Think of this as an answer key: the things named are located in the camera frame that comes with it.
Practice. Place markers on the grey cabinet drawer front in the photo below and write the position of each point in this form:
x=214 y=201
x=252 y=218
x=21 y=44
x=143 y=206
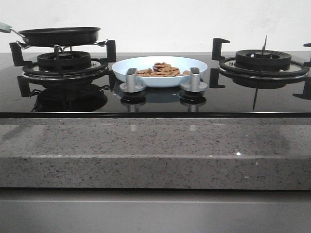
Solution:
x=135 y=211

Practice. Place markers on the black glass gas cooktop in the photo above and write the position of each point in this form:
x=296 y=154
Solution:
x=226 y=96

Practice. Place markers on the black pan support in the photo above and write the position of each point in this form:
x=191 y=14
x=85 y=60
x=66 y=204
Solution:
x=60 y=78
x=298 y=72

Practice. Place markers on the left black gas burner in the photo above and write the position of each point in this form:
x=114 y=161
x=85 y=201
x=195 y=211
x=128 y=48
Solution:
x=74 y=60

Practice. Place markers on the left silver stove knob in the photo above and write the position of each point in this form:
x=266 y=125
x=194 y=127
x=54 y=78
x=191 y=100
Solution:
x=132 y=83

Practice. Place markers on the silver stove knob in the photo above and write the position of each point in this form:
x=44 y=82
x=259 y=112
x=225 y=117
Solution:
x=132 y=83
x=194 y=83

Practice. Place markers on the light blue plate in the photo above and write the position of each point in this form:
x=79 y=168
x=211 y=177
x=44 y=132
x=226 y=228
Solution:
x=120 y=69

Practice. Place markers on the right silver stove knob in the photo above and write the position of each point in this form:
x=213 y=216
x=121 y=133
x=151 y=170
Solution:
x=194 y=83

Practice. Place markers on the black gas burner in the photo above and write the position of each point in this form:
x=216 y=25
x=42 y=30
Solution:
x=74 y=60
x=268 y=60

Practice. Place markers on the black frying pan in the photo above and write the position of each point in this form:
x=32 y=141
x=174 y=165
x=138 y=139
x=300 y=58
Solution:
x=67 y=36

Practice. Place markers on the right black gas burner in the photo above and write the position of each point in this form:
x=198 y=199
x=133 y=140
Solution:
x=268 y=60

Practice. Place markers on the left black pan support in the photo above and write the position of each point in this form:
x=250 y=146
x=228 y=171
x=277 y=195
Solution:
x=60 y=78

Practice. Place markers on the right black pan support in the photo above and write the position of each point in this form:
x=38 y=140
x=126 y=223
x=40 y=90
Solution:
x=298 y=72

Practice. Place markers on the brown meat pieces pile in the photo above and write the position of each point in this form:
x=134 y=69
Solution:
x=162 y=70

